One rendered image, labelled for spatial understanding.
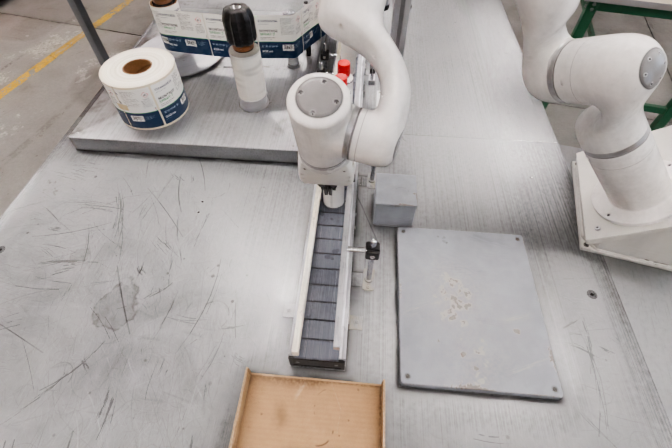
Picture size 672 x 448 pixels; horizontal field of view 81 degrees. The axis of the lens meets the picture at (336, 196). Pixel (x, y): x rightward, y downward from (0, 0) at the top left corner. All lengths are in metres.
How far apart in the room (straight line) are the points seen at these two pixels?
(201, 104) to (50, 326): 0.71
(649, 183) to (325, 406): 0.79
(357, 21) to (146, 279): 0.73
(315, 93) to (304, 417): 0.58
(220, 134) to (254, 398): 0.71
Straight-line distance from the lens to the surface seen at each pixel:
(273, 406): 0.83
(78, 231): 1.17
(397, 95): 0.53
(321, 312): 0.82
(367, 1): 0.56
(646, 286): 1.14
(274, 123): 1.19
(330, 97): 0.51
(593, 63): 0.82
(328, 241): 0.90
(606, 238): 1.08
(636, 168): 1.00
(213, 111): 1.28
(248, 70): 1.16
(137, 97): 1.21
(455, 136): 1.26
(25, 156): 2.96
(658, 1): 2.60
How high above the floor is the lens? 1.64
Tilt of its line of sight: 51 degrees down
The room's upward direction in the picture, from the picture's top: straight up
